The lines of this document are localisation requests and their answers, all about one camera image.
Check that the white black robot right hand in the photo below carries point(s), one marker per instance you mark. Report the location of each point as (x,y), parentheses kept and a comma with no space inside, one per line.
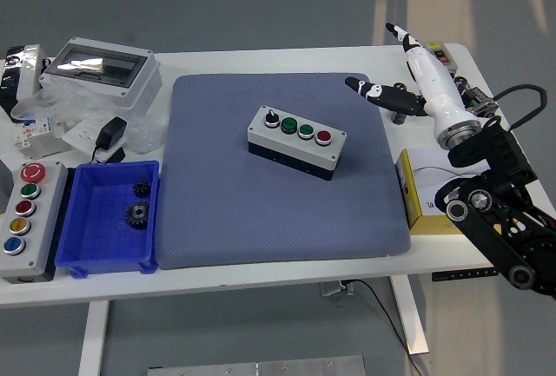
(438,85)

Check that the grey four-button control box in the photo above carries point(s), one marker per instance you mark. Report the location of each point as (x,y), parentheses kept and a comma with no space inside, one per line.
(299,150)

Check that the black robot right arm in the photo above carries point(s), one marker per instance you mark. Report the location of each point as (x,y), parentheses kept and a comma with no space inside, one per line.
(491,228)

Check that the grey five-button control box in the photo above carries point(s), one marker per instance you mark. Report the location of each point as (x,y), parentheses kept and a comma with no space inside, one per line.
(41,228)

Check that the black green electronic module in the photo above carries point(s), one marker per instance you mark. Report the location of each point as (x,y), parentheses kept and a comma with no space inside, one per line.
(478,98)

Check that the yellow white cardboard box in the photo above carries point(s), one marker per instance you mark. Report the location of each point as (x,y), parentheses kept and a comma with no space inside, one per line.
(410,193)

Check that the black table control panel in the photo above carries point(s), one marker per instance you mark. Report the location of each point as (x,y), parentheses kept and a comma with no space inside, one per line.
(460,275)

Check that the blue-grey padded mat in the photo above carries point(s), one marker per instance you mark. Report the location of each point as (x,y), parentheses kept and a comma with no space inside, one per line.
(260,219)

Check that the white table leg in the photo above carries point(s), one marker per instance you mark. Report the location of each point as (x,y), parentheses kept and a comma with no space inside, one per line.
(410,319)
(93,337)

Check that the small black gear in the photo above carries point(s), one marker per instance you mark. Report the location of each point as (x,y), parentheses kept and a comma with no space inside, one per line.
(141,189)

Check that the large black gear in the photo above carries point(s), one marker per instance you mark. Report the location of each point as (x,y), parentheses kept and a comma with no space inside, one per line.
(138,216)

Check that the black power adapter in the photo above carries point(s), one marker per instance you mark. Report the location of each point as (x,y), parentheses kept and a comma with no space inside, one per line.
(110,130)

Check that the silver metal plate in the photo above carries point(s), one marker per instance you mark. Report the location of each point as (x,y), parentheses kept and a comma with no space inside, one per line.
(260,367)

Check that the clear plastic bag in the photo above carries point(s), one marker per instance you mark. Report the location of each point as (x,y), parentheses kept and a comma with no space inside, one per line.
(78,107)

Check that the blue plastic bin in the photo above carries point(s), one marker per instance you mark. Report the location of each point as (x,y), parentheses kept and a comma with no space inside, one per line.
(100,241)

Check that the grey metal sheet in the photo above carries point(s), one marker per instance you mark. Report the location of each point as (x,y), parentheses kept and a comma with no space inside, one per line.
(48,149)

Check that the white circuit breaker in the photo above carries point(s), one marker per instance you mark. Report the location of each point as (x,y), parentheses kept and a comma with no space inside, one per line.
(32,130)

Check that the plastic-wrapped white black device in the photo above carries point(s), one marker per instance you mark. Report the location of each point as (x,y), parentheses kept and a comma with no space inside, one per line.
(28,72)

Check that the grey two-button switch box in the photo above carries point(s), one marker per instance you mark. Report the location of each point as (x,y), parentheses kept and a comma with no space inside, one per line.
(443,57)

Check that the grey bracket under table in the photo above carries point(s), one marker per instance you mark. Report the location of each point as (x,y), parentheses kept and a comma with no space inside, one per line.
(334,288)

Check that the grey enclosure with clear lid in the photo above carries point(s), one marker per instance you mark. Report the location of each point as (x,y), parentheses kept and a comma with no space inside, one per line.
(130,89)

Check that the white wall socket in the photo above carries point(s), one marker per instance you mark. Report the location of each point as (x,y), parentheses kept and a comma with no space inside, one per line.
(80,135)

